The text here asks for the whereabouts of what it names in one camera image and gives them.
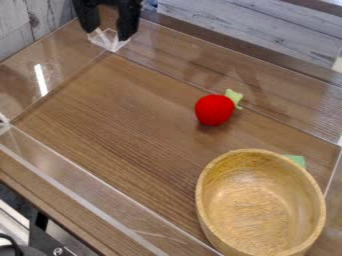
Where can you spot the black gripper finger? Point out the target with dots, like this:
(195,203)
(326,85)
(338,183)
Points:
(87,13)
(127,22)

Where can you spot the red felt strawberry toy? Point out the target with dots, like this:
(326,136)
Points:
(216,108)

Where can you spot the black table clamp bracket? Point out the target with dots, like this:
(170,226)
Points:
(42,240)

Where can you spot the clear acrylic tray enclosure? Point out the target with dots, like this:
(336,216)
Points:
(103,148)

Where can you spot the green felt piece behind bowl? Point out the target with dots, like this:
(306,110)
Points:
(298,159)

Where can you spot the wooden oval bowl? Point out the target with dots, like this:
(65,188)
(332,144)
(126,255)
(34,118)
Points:
(260,204)

